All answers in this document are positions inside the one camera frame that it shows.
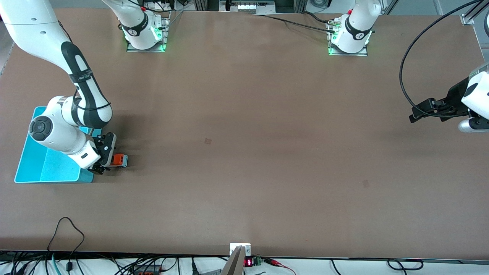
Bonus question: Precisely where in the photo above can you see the aluminium side rail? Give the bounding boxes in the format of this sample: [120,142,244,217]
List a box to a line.
[0,40,15,76]

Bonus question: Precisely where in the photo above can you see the grey metal mount beam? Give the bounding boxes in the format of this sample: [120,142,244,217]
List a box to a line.
[221,246,246,275]

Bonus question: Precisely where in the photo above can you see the aluminium frame post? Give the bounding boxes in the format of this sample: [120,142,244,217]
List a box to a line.
[376,0,400,16]

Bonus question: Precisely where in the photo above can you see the metal equipment rack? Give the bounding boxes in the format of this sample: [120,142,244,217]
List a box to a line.
[193,0,308,14]

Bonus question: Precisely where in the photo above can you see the thin black table cable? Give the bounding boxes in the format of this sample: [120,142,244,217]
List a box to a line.
[252,14,338,35]

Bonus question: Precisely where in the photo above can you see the coiled black cable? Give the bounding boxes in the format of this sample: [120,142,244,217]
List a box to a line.
[330,259,424,275]

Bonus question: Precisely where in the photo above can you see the grey power strip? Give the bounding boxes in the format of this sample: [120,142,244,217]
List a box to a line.
[132,264,163,275]

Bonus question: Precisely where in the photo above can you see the thick black table cable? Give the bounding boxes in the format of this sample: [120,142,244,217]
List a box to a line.
[302,11,333,24]

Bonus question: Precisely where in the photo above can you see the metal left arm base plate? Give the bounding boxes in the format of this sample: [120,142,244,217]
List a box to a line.
[327,19,369,57]

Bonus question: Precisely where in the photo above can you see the looped black cable with plug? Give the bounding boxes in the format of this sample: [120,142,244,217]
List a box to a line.
[47,217,85,272]

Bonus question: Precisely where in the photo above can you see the blue plastic box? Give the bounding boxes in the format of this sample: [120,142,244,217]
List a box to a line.
[15,106,104,184]

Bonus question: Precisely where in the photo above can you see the white bracket plate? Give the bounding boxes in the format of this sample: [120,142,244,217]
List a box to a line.
[230,243,251,256]

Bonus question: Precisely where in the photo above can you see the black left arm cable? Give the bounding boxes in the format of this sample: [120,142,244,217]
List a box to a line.
[399,0,483,117]

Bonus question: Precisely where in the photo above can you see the red clip lead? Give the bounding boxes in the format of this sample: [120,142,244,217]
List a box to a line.
[263,258,296,275]

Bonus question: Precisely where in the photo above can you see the white lit device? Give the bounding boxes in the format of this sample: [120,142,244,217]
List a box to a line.
[237,2,276,12]

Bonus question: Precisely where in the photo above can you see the aluminium corner bracket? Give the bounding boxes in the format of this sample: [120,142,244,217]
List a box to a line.
[460,0,489,26]

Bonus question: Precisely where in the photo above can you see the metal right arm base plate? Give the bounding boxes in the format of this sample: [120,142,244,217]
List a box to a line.
[126,11,171,53]

